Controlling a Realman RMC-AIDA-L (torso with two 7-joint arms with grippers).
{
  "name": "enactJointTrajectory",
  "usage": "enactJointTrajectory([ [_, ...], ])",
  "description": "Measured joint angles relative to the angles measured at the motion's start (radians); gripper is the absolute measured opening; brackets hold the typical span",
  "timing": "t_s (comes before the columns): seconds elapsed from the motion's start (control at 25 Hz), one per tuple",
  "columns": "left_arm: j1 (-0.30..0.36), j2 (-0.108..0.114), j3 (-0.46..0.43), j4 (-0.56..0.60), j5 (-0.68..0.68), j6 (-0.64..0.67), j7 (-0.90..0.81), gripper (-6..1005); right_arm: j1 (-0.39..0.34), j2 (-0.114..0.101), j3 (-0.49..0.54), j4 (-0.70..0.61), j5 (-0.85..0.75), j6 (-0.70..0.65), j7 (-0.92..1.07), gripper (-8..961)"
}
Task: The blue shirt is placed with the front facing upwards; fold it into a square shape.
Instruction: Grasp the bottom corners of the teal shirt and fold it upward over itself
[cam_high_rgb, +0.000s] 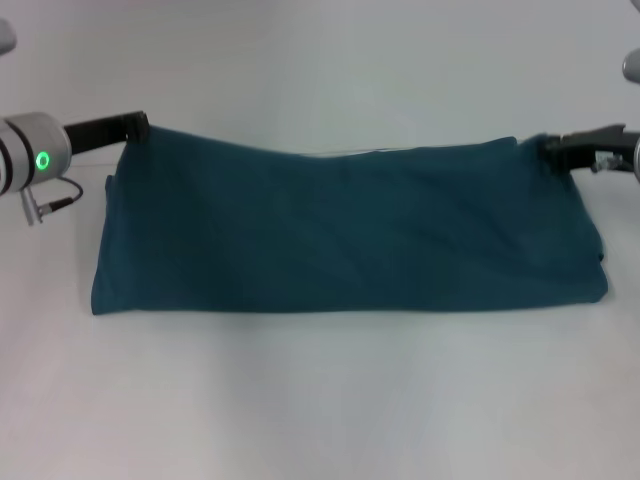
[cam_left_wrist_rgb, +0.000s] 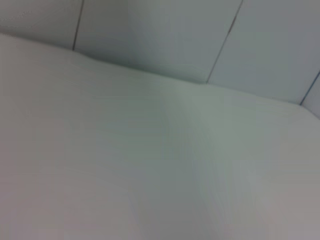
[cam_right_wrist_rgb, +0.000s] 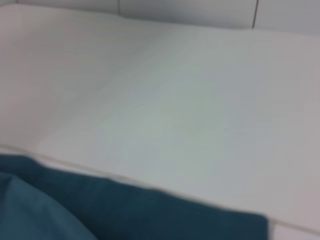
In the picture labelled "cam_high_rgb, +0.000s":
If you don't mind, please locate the teal t-shirt with white lettering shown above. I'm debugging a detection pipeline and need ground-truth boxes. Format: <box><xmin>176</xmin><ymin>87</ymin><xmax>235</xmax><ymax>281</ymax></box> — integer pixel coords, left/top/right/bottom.
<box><xmin>89</xmin><ymin>123</ymin><xmax>610</xmax><ymax>318</ymax></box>

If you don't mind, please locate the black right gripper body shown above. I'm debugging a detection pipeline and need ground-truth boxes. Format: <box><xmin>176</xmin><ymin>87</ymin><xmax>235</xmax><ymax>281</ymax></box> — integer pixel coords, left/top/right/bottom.
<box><xmin>559</xmin><ymin>122</ymin><xmax>640</xmax><ymax>174</ymax></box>

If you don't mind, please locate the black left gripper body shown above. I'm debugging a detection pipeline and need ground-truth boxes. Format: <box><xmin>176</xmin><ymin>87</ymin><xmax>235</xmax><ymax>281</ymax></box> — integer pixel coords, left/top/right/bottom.
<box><xmin>62</xmin><ymin>112</ymin><xmax>134</xmax><ymax>157</ymax></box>

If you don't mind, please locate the left arm connector cable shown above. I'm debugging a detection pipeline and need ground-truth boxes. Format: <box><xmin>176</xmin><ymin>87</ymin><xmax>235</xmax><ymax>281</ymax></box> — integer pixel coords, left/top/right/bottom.
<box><xmin>18</xmin><ymin>175</ymin><xmax>85</xmax><ymax>227</ymax></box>

